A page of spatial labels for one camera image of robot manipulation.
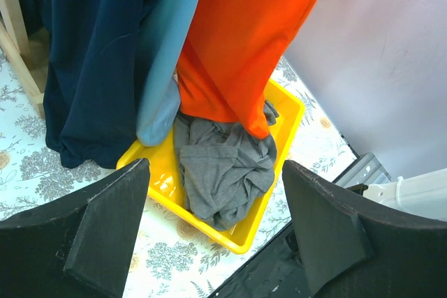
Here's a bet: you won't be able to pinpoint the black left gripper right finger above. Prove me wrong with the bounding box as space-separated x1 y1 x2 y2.
282 160 446 297

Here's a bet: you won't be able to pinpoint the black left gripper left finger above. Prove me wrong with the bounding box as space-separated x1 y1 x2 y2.
1 158 150 297

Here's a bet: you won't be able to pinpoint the orange shorts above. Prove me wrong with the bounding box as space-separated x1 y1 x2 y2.
177 0 317 139

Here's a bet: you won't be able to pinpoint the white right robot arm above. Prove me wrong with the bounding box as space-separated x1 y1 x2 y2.
360 169 447 221

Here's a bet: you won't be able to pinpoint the grey shorts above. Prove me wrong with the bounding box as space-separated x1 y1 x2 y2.
173 112 277 231

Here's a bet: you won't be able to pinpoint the light blue shorts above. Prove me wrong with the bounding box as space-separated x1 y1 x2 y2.
135 0 198 147

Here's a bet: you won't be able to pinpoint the navy blue shorts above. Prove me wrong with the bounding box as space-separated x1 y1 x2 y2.
19 0 161 168

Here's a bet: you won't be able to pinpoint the yellow plastic tray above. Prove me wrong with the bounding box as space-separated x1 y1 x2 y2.
116 77 307 255

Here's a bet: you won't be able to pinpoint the wooden clothes rack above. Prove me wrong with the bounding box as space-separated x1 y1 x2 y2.
1 0 49 118

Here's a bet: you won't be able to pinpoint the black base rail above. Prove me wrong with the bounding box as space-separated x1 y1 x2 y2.
210 223 311 298

